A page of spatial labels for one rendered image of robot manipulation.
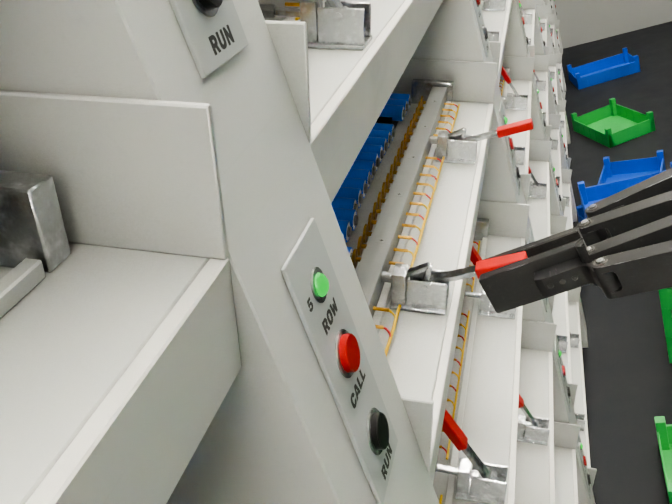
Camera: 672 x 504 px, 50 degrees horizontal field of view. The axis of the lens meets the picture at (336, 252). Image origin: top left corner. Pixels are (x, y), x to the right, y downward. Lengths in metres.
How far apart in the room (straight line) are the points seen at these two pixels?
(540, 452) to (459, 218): 0.40
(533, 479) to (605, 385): 0.97
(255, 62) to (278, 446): 0.14
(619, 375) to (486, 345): 1.11
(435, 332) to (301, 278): 0.24
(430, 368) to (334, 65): 0.20
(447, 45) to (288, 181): 0.65
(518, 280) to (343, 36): 0.20
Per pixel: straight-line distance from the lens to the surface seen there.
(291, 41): 0.30
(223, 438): 0.28
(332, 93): 0.37
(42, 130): 0.24
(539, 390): 1.04
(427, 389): 0.46
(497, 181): 0.97
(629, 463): 1.68
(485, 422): 0.71
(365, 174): 0.68
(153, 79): 0.22
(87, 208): 0.24
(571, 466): 1.21
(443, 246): 0.60
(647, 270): 0.46
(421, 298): 0.52
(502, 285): 0.50
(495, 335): 0.81
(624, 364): 1.92
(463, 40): 0.91
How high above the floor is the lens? 1.20
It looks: 25 degrees down
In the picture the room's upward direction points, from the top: 20 degrees counter-clockwise
